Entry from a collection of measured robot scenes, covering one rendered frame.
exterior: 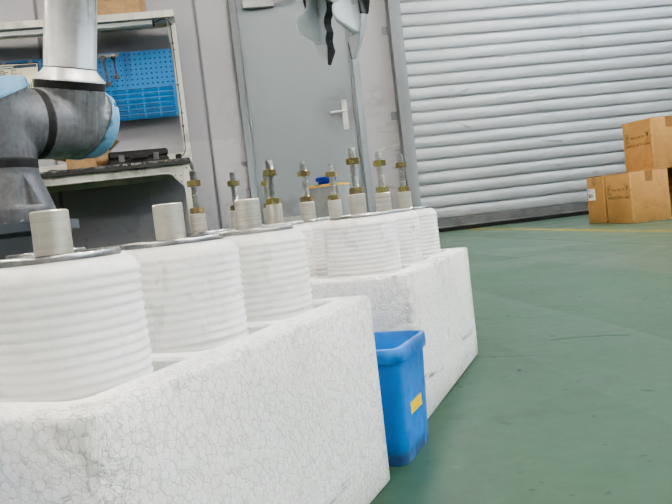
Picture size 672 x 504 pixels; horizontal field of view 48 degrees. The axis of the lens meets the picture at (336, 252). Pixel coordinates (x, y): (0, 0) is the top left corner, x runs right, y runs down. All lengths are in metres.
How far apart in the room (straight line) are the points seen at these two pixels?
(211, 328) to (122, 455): 0.16
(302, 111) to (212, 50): 0.86
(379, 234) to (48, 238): 0.54
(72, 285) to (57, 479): 0.10
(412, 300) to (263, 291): 0.30
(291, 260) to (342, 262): 0.30
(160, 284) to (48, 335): 0.11
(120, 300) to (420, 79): 5.97
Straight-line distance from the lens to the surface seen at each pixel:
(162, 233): 0.56
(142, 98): 6.08
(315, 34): 1.00
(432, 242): 1.16
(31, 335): 0.43
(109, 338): 0.44
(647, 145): 4.80
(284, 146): 6.14
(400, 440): 0.77
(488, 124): 6.47
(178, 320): 0.52
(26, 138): 1.27
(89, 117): 1.33
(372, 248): 0.92
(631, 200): 4.68
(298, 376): 0.56
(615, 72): 7.01
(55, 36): 1.35
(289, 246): 0.63
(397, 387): 0.76
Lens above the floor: 0.26
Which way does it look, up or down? 3 degrees down
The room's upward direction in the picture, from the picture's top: 7 degrees counter-clockwise
